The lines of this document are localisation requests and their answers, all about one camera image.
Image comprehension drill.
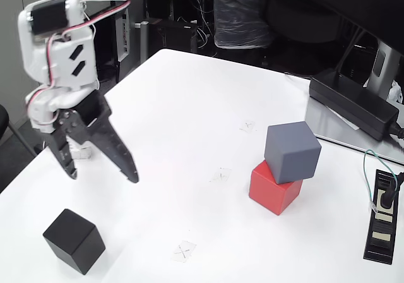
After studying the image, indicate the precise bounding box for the black computer case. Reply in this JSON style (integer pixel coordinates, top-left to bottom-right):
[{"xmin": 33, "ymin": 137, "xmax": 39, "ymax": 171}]
[{"xmin": 148, "ymin": 17, "xmax": 198, "ymax": 54}]

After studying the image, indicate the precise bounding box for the black power adapter brick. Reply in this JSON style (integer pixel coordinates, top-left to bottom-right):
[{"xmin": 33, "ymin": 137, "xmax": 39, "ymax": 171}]
[{"xmin": 308, "ymin": 69, "xmax": 400, "ymax": 142}]

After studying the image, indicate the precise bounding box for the black power strip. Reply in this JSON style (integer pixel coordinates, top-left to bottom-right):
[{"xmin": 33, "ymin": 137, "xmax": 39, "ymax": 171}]
[{"xmin": 362, "ymin": 169, "xmax": 404, "ymax": 265}]

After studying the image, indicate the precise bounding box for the plastic wrapped black bin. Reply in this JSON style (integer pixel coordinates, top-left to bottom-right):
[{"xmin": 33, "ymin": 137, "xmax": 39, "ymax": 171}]
[{"xmin": 209, "ymin": 0, "xmax": 272, "ymax": 49}]

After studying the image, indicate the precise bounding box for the thin green cable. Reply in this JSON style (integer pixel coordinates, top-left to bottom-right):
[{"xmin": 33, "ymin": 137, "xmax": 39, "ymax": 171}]
[{"xmin": 362, "ymin": 149, "xmax": 400, "ymax": 214}]

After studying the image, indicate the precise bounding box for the silver metal post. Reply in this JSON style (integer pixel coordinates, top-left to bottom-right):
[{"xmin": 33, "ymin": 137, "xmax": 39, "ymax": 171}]
[{"xmin": 134, "ymin": 20, "xmax": 149, "ymax": 68}]

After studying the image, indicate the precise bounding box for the grey cube block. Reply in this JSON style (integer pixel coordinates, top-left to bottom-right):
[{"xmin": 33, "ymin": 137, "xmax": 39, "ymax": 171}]
[{"xmin": 263, "ymin": 121, "xmax": 323, "ymax": 185}]

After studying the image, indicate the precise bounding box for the black office chair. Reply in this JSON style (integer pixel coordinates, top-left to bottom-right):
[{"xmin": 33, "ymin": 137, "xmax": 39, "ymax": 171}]
[{"xmin": 0, "ymin": 104, "xmax": 39, "ymax": 157}]

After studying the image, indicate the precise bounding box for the white paper sheet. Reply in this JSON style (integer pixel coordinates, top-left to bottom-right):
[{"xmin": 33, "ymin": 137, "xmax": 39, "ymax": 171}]
[{"xmin": 326, "ymin": 104, "xmax": 360, "ymax": 131}]

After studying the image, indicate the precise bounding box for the black power plug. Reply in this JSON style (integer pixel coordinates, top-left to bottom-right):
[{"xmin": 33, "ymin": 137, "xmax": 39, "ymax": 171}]
[{"xmin": 378, "ymin": 171, "xmax": 404, "ymax": 210}]

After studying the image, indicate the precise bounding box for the silver monitor stand base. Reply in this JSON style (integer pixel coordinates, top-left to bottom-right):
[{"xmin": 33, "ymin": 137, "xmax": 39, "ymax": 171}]
[{"xmin": 303, "ymin": 96, "xmax": 404, "ymax": 166}]

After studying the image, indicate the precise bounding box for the white crumpled plastic bag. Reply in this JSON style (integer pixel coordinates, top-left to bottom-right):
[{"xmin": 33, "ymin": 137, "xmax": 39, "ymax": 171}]
[{"xmin": 387, "ymin": 80, "xmax": 404, "ymax": 104}]

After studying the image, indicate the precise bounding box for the black cube block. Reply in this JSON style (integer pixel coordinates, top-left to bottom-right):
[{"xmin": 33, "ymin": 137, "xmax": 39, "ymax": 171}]
[{"xmin": 42, "ymin": 208, "xmax": 107, "ymax": 275}]

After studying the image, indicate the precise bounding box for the white perforated clamp plate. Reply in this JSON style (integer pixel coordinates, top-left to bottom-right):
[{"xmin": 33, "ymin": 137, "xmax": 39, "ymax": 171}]
[{"xmin": 68, "ymin": 139, "xmax": 93, "ymax": 161}]

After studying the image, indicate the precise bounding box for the silver monitor stand neck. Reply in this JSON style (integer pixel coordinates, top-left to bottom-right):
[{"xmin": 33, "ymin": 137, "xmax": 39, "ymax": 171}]
[{"xmin": 362, "ymin": 38, "xmax": 404, "ymax": 102}]

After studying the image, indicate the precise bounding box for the red cube block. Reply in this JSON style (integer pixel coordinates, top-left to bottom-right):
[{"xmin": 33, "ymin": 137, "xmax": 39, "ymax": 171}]
[{"xmin": 248, "ymin": 159, "xmax": 304, "ymax": 217}]

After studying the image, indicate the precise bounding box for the black flat panel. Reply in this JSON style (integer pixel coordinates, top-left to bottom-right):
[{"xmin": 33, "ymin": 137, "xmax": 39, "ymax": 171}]
[{"xmin": 93, "ymin": 11, "xmax": 121, "ymax": 90}]

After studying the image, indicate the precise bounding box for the grey computer tower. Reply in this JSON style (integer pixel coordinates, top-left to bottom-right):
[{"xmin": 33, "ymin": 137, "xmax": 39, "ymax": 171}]
[{"xmin": 110, "ymin": 0, "xmax": 146, "ymax": 85}]

